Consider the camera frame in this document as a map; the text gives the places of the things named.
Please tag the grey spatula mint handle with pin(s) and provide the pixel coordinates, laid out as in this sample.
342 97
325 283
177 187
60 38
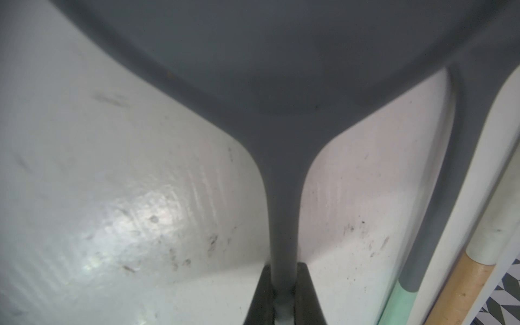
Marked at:
475 86

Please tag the grey turner mint handle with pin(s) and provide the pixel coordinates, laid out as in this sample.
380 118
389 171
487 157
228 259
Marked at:
284 78

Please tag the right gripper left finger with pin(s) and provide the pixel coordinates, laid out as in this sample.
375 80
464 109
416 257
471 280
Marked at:
261 310

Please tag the cream spatula wooden handle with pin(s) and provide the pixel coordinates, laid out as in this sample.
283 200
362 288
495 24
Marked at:
482 235

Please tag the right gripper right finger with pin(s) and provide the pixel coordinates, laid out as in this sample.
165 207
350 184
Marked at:
307 305

